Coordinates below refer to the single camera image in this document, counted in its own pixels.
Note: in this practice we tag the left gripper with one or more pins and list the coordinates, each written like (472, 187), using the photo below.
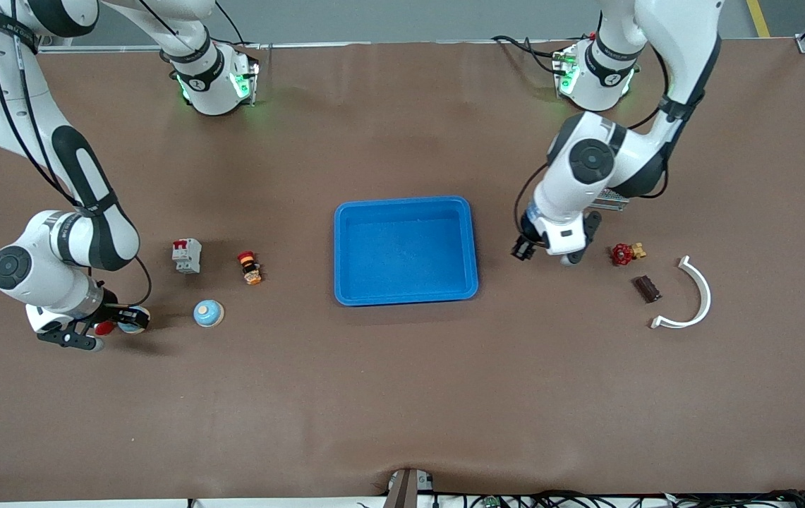
(527, 236)

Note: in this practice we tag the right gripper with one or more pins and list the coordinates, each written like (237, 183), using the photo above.
(116, 311)

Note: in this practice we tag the blue desk bell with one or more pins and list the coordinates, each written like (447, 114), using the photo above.
(130, 326)
(208, 313)

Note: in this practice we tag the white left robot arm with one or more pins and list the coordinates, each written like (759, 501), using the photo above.
(684, 42)

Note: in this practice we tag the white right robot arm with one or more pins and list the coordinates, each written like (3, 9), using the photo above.
(49, 279)

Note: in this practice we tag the blue plastic tray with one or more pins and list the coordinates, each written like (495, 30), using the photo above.
(406, 254)

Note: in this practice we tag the red mushroom push button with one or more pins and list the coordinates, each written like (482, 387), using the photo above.
(104, 328)

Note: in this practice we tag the brass valve red handwheel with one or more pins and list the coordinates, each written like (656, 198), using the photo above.
(622, 254)

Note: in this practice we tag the metal mesh power supply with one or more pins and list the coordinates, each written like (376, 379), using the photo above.
(614, 203)

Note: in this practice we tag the white curved plastic clip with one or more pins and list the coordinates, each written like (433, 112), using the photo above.
(657, 323)

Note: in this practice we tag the brown table mat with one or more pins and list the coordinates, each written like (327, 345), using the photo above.
(402, 395)

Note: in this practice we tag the white circuit breaker red switch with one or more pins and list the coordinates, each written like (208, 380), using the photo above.
(189, 255)

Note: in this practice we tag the grey metal clamp bracket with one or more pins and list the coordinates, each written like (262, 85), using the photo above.
(408, 490)

